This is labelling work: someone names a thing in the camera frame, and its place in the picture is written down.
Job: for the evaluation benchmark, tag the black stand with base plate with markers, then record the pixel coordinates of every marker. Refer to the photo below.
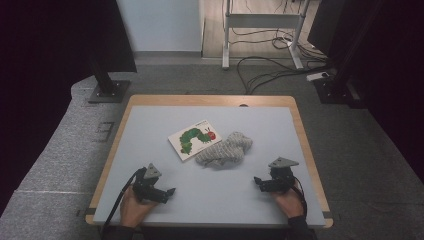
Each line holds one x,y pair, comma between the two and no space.
336,90
106,90

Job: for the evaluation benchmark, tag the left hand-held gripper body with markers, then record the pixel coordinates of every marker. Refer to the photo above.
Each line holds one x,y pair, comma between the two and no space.
145,186

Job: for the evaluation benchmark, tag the light grey table mat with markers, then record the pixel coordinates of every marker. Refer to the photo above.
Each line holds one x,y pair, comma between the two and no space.
216,196

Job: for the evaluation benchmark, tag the dark curtain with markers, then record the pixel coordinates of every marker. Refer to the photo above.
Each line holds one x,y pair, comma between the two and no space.
393,66
40,66

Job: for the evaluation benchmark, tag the black tape strip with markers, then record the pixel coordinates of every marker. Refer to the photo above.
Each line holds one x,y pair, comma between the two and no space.
327,215
89,211

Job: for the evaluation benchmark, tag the wooden table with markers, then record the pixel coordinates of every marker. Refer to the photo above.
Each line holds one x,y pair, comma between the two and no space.
213,100

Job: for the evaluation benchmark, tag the white power strip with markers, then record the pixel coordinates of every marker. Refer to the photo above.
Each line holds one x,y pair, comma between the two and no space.
316,76

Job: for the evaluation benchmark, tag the white desk frame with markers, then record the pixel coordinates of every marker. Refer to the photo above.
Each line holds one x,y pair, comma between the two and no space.
263,20

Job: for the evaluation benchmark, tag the person's left hand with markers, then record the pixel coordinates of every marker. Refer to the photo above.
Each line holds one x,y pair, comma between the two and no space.
135,211

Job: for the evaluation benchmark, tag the grey striped cloth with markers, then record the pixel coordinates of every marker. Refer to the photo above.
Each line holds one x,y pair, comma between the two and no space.
226,150

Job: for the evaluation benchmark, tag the caterpillar picture board book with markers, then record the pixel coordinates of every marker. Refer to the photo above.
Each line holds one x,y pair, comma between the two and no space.
195,140

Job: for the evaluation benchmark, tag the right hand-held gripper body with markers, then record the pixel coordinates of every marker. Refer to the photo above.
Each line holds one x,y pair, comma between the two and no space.
281,180

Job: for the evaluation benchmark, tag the person's right hand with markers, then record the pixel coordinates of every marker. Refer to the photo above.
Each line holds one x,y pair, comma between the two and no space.
288,203

